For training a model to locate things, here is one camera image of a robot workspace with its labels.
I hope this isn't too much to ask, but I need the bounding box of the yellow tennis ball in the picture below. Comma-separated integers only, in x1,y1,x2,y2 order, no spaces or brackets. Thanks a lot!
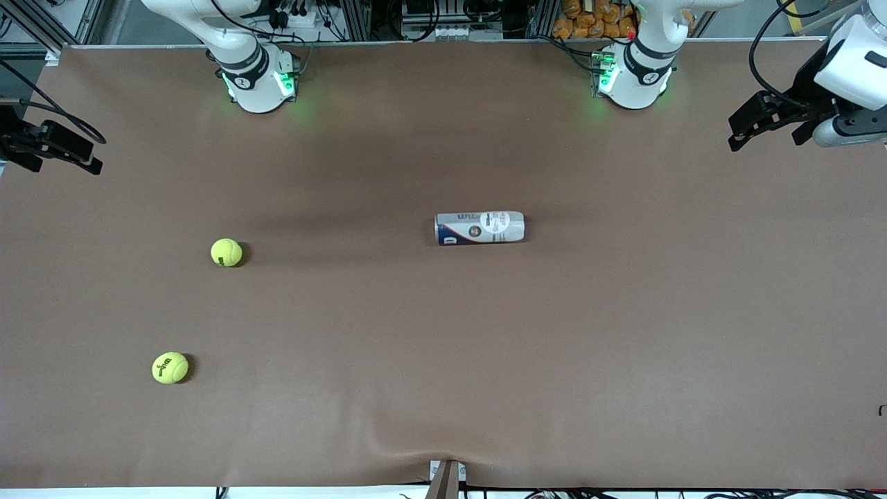
211,238,244,268
152,351,189,385

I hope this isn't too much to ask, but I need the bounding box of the clear tennis ball can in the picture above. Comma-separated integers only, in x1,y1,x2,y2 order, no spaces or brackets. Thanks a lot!
434,211,526,246

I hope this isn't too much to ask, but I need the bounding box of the orange snack bag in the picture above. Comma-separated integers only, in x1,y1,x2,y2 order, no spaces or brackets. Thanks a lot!
552,0,638,40

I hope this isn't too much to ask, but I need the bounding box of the white power strip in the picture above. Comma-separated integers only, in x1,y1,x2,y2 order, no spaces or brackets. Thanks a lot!
267,0,326,30

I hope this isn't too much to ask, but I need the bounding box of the grey electronics box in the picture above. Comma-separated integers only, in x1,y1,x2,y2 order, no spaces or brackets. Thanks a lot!
402,0,480,41

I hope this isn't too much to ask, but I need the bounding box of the brown table mat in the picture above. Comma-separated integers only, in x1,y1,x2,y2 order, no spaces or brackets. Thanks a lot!
0,38,887,489

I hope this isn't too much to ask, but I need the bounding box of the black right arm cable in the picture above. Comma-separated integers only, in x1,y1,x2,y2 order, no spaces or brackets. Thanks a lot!
0,59,107,146

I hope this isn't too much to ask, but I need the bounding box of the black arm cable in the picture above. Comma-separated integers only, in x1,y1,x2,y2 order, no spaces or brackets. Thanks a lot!
748,0,843,115
0,59,107,146

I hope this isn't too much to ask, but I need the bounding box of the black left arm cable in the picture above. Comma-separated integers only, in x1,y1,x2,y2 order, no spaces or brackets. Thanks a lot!
748,0,843,115

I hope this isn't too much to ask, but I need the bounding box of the aluminium frame post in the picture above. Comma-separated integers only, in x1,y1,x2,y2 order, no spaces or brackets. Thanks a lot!
527,0,559,39
340,0,372,41

